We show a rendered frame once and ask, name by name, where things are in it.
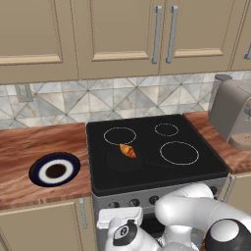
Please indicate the golden brown croissant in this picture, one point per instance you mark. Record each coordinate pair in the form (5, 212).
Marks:
(128, 151)

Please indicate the blue and white plate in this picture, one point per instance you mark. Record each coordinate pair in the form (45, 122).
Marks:
(55, 170)

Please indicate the beige base cupboard door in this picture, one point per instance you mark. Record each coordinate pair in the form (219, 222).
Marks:
(240, 192)
(39, 228)

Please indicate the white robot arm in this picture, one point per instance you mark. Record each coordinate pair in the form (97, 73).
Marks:
(192, 209)

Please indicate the grey wall socket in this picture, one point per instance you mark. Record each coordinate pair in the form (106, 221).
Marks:
(24, 93)

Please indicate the black stove knob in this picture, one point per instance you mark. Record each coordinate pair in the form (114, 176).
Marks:
(114, 205)
(134, 202)
(153, 199)
(214, 190)

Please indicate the black stove with hob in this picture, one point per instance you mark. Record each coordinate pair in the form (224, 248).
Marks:
(196, 124)

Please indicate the black frying pan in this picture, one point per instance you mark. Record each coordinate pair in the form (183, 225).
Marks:
(121, 163)

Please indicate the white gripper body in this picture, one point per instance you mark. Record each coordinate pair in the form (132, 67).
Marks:
(119, 215)

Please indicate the beige wall cupboard door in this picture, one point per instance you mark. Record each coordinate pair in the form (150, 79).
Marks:
(244, 29)
(117, 29)
(202, 26)
(32, 29)

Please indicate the grey coffee machine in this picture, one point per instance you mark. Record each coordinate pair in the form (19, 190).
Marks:
(232, 111)

